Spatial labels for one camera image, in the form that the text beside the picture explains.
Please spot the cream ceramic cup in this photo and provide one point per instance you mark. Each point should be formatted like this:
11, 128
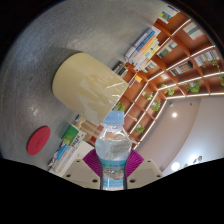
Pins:
86, 86

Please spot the green tissue pack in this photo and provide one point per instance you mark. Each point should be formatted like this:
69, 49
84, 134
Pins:
70, 134

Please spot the wooden shelf unit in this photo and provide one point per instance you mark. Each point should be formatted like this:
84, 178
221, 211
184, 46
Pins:
180, 56

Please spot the flat round red coaster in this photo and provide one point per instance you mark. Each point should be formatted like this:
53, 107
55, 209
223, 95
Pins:
38, 140

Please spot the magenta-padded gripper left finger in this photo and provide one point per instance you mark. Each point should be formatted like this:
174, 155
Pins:
80, 174

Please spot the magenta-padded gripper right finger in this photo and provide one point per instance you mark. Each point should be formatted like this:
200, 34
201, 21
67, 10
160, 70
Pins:
145, 173

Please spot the stack of dark books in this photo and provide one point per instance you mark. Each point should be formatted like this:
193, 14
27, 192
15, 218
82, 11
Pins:
120, 68

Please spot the round recessed ceiling light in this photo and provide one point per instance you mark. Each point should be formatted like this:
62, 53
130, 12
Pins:
174, 114

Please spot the branched ceiling lamp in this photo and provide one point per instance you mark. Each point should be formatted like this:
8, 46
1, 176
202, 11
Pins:
176, 165

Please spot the clear blue-capped water bottle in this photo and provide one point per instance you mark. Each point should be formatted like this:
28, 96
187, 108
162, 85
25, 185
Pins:
113, 150

